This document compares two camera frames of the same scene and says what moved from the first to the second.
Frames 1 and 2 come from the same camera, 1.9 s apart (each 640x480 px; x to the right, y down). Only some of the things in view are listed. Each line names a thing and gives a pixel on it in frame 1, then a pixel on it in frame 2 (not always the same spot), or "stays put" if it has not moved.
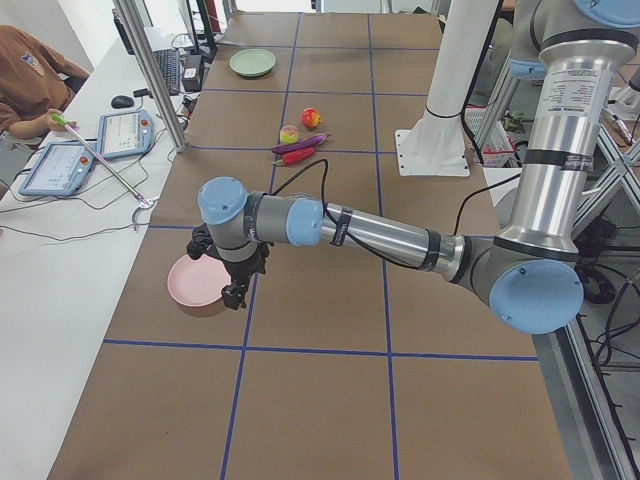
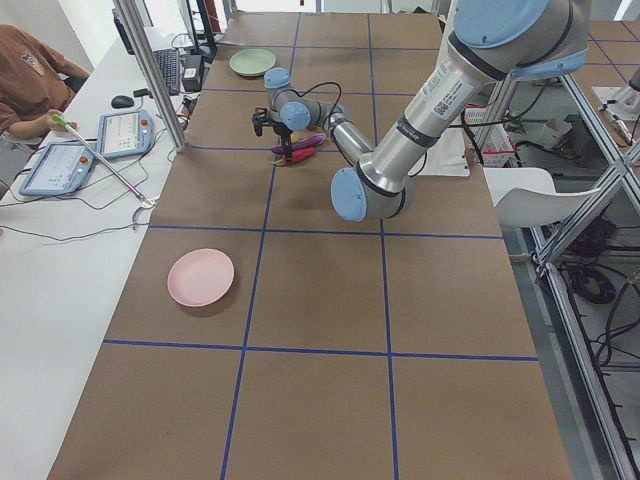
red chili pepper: (296, 156) stays put
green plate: (252, 61) stays put
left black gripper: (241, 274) to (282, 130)
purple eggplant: (311, 141) stays put
